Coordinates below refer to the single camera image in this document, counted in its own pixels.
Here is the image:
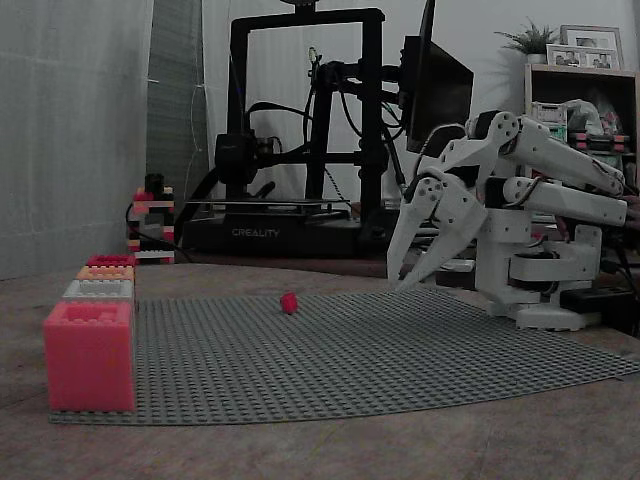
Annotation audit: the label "grey and green plastic crates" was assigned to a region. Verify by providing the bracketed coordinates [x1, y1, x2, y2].
[530, 101, 569, 132]

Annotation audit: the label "grey studded baseplate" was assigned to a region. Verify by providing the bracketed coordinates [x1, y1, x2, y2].
[48, 287, 640, 426]

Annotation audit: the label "red white brick tower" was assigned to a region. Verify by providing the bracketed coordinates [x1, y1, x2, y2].
[126, 172, 177, 265]

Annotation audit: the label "red brick box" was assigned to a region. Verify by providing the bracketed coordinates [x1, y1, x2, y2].
[85, 253, 137, 268]

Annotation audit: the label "orange brick box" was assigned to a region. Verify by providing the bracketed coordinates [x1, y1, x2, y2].
[75, 265, 136, 282]

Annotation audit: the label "white brick box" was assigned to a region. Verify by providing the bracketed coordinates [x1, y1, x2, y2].
[62, 279, 136, 304]

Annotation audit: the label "large pink brick box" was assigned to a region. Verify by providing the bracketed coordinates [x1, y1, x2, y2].
[42, 300, 137, 414]

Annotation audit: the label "black computer monitor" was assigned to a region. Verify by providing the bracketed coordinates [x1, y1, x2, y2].
[402, 0, 475, 166]

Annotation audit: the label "wooden shelf unit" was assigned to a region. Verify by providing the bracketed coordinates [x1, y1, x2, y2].
[522, 63, 640, 236]

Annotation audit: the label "green potted plant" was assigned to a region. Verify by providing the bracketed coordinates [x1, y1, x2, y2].
[494, 17, 559, 65]

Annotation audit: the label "black Creality 3D printer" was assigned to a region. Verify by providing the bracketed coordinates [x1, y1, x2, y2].
[179, 0, 416, 259]

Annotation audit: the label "small white photo frame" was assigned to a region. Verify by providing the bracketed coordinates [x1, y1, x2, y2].
[545, 43, 621, 70]

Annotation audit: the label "large white photo frame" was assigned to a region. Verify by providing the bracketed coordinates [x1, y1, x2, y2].
[559, 24, 625, 71]

